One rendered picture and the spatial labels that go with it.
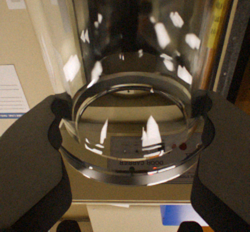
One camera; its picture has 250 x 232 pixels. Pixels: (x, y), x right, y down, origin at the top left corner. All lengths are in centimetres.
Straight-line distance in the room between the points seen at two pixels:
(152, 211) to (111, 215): 13
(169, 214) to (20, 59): 77
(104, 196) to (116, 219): 32
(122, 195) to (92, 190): 6
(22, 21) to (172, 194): 75
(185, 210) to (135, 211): 25
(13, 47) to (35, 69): 12
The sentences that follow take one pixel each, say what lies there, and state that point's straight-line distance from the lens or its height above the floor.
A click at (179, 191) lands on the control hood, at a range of 38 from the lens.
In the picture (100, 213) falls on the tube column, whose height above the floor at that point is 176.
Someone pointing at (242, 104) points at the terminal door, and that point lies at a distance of 33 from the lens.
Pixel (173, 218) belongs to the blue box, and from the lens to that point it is 44.
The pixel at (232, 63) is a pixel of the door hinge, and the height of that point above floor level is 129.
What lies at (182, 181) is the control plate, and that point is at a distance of 37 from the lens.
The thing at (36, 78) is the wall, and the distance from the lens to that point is 90.
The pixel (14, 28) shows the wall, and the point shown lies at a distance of 87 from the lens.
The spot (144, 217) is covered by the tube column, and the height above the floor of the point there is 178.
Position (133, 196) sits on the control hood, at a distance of 37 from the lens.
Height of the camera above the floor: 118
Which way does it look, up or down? 32 degrees up
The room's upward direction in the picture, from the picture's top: 177 degrees clockwise
